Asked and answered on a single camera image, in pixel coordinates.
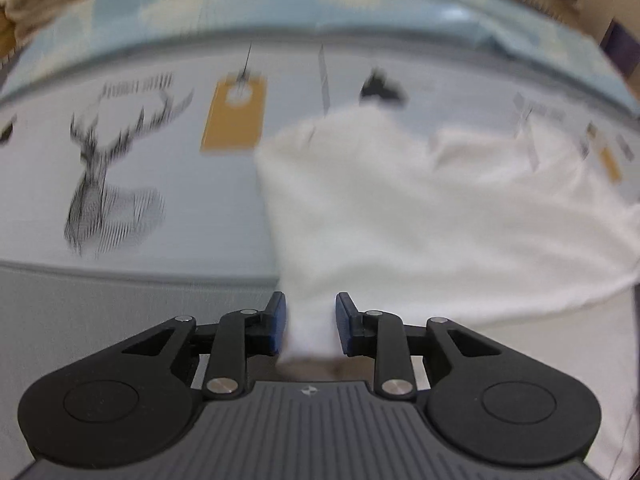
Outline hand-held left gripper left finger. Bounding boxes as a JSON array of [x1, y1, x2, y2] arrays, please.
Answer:
[[122, 291, 288, 401]]

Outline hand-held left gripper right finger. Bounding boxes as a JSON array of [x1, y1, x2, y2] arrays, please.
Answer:
[[335, 291, 501, 401]]

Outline white shirt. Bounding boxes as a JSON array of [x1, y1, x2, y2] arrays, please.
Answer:
[[255, 105, 640, 366]]

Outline grey deer print bedsheet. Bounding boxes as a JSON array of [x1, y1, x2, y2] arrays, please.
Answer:
[[0, 35, 640, 480]]

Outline light blue patterned sheet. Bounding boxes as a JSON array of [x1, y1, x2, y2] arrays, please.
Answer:
[[0, 0, 640, 121]]

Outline purple bag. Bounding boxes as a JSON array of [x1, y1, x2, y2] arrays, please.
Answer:
[[600, 17, 640, 68]]

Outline cream folded blanket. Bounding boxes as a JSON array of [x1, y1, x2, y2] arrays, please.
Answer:
[[0, 0, 116, 46]]

